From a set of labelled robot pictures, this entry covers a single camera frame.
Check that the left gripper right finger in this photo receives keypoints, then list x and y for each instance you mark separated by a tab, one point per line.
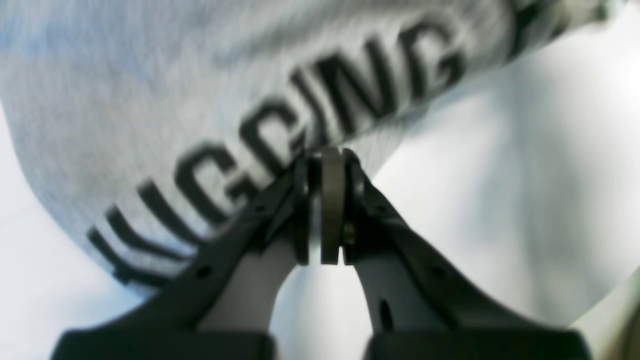
420	306

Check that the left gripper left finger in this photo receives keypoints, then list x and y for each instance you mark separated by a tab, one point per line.
221	306

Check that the grey T-shirt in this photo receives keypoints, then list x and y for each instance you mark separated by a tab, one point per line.
144	126

